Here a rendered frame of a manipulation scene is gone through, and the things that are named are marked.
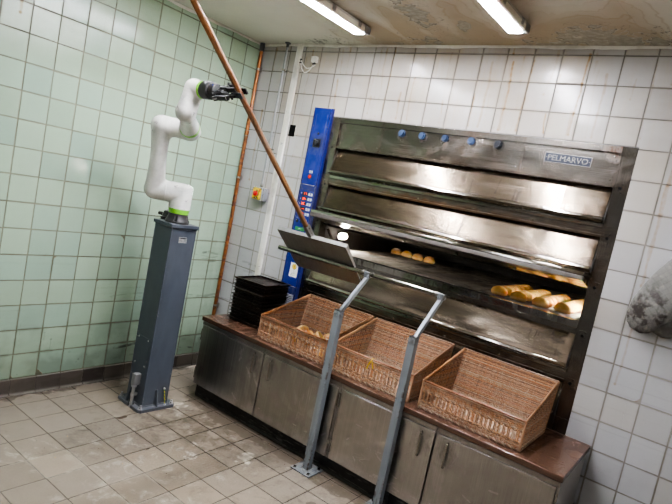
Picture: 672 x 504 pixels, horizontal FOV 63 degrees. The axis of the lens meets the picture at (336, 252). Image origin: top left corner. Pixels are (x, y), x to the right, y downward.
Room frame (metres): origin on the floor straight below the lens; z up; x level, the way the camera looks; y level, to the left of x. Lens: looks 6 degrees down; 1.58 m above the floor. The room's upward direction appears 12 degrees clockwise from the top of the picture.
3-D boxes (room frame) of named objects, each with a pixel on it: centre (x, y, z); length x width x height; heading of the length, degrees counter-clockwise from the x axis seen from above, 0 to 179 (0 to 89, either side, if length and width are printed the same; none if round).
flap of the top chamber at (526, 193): (3.38, -0.59, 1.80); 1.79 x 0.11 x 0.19; 54
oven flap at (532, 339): (3.38, -0.59, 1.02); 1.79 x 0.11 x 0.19; 54
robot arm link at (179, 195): (3.45, 1.04, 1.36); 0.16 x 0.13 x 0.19; 102
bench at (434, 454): (3.21, -0.33, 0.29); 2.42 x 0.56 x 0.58; 54
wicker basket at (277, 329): (3.49, 0.03, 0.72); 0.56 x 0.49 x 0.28; 54
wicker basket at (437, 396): (2.80, -0.93, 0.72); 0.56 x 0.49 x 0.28; 54
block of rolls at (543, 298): (3.40, -1.32, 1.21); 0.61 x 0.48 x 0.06; 144
